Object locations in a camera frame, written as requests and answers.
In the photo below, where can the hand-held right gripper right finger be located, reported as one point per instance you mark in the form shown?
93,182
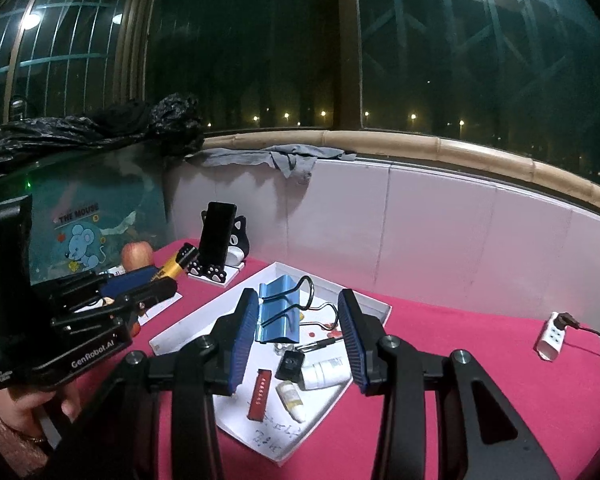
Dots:
355,345

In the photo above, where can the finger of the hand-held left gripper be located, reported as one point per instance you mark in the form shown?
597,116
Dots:
130,280
155,290

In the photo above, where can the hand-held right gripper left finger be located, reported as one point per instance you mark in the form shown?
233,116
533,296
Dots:
242,345

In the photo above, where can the yellow lighter with black end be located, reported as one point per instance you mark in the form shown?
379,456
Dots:
172,267

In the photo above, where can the blue binder clip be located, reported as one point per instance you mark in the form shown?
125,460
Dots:
277,310

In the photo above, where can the white cardboard box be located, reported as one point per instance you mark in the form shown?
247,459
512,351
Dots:
280,440

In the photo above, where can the person's left forearm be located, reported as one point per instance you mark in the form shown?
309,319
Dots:
5,455

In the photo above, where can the person's left hand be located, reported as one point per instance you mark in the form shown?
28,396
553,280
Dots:
15,410

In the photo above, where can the red apple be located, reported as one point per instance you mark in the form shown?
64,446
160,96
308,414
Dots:
137,255

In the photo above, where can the black pen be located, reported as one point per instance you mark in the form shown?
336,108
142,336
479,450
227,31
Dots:
320,344

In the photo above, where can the white plastic bottle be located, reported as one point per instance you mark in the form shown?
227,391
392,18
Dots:
325,372

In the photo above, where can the small silver metal object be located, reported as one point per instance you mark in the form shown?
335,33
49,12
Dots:
285,349

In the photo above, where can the black square block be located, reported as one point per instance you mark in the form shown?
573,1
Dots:
290,365

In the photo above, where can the small red tool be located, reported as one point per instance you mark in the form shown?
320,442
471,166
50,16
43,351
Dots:
260,395

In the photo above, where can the blue mouse sticker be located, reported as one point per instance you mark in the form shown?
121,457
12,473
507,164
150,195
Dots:
82,247

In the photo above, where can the small pale bottle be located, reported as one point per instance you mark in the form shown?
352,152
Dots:
291,400

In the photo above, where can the black smartphone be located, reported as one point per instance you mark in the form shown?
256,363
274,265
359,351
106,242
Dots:
217,232

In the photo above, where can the mouse picture box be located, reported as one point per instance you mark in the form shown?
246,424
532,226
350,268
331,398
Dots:
105,195

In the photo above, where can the black cat phone stand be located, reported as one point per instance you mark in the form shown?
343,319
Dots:
240,240

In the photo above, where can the pink embossed tablecloth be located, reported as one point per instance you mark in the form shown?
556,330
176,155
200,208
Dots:
455,350

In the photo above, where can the black plastic bag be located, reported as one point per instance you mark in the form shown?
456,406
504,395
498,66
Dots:
80,130

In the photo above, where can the grey cloth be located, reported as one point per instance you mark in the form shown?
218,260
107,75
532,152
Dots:
290,160

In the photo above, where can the white power strip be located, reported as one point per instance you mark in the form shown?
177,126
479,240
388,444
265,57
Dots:
550,342

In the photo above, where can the bamboo rail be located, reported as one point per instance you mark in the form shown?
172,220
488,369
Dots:
430,147

